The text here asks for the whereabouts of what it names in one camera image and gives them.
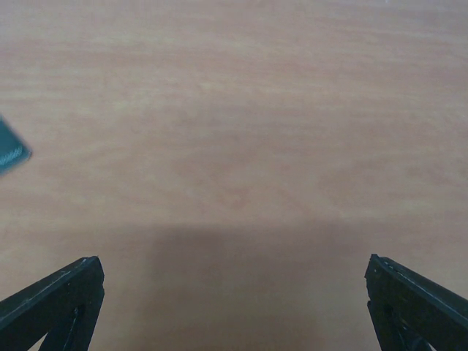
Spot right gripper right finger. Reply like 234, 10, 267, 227
365, 254, 467, 350

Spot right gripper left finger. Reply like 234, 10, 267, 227
1, 256, 105, 350

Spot navy blue card holder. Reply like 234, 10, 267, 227
0, 116, 32, 176

